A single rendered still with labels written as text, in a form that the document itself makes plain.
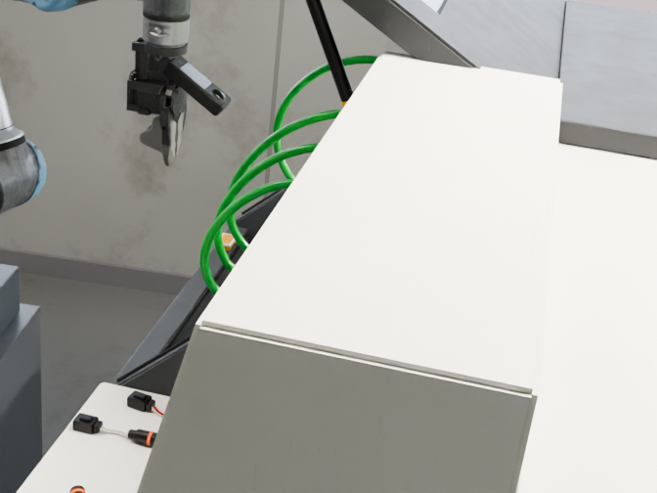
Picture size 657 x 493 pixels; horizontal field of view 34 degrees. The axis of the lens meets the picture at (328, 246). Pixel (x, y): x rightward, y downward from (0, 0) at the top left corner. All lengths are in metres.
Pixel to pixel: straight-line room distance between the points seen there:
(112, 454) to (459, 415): 0.89
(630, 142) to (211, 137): 2.42
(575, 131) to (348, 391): 0.72
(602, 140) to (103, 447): 0.78
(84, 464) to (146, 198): 2.34
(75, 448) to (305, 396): 0.85
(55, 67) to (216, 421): 3.02
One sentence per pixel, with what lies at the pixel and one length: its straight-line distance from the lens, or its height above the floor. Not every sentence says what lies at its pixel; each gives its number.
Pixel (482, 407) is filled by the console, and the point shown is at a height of 1.53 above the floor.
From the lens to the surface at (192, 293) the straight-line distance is 1.95.
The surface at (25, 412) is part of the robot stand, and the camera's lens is 2.24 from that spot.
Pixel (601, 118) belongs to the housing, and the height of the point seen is 1.50.
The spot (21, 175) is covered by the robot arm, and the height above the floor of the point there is 1.09.
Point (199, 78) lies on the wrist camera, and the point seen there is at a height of 1.36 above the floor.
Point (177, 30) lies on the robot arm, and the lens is 1.75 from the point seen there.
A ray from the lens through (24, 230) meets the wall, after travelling 3.96.
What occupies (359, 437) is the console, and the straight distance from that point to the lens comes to 0.70.
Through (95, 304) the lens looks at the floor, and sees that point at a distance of 3.81.
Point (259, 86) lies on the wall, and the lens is 3.52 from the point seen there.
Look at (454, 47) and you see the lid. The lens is 1.30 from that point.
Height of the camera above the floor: 1.90
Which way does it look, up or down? 26 degrees down
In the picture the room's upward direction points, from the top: 7 degrees clockwise
